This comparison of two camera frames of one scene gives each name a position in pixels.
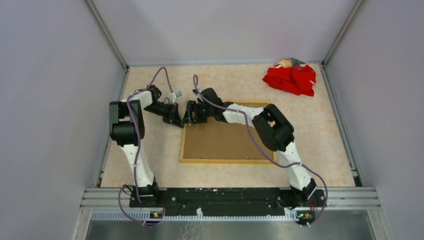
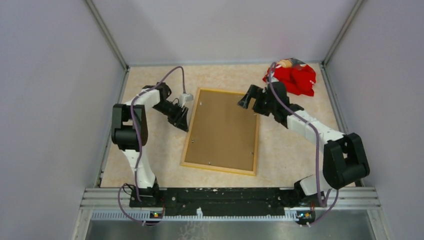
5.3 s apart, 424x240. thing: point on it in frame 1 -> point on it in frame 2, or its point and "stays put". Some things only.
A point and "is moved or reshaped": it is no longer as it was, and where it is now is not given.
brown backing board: [217, 139] is moved or reshaped
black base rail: [303, 201] stays put
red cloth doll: [293, 75] stays put
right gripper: [192, 108] -> [254, 92]
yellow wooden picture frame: [224, 160] is moved or reshaped
